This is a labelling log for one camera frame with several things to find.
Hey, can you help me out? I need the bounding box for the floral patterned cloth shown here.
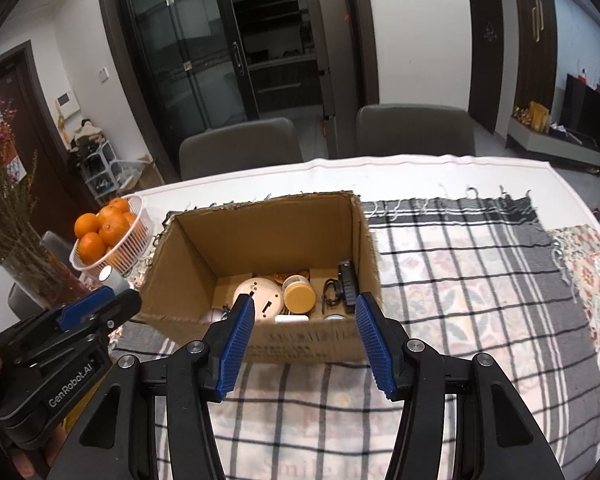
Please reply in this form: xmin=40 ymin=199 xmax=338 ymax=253
xmin=550 ymin=224 xmax=600 ymax=366

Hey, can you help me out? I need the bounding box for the silver egg-shaped device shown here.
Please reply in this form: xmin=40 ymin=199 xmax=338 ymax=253
xmin=199 ymin=308 xmax=230 ymax=324

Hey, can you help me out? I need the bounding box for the black television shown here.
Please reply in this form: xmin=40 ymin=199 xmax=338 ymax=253
xmin=560 ymin=75 xmax=600 ymax=150

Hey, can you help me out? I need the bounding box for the black rectangular device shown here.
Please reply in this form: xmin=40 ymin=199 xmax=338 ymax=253
xmin=338 ymin=260 xmax=360 ymax=314

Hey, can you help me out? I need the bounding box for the white power adapter cube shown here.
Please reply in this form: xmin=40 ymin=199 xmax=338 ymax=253
xmin=275 ymin=313 xmax=310 ymax=324

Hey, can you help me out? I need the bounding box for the orange fruit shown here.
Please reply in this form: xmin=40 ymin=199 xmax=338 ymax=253
xmin=73 ymin=212 xmax=100 ymax=238
xmin=76 ymin=232 xmax=107 ymax=266
xmin=108 ymin=197 xmax=130 ymax=214
xmin=99 ymin=211 xmax=130 ymax=246

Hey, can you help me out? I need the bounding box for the grey chair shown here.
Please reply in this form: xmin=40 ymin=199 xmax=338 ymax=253
xmin=178 ymin=117 xmax=302 ymax=180
xmin=356 ymin=104 xmax=476 ymax=156

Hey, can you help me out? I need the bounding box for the yellow-capped white pill bottle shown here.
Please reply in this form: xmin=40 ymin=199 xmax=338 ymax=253
xmin=282 ymin=274 xmax=316 ymax=314

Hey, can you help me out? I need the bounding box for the brown cardboard box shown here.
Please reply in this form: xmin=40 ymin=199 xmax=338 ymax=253
xmin=140 ymin=192 xmax=381 ymax=346

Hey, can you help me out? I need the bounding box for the white fruit basket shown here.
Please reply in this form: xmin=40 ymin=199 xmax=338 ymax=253
xmin=69 ymin=194 xmax=154 ymax=278

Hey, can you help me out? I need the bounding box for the beige round toy device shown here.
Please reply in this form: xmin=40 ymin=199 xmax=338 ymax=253
xmin=233 ymin=276 xmax=284 ymax=323

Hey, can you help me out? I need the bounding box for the dried flower bouquet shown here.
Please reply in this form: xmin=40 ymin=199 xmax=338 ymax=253
xmin=0 ymin=98 xmax=88 ymax=309

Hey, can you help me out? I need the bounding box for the silver metal cup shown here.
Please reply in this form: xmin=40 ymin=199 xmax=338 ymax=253
xmin=98 ymin=266 xmax=130 ymax=295

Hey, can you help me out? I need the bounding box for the green round tin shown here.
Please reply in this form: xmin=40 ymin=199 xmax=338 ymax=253
xmin=323 ymin=313 xmax=349 ymax=321

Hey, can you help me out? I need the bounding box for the brown wooden folding knife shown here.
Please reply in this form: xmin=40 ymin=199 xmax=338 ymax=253
xmin=273 ymin=270 xmax=310 ymax=285

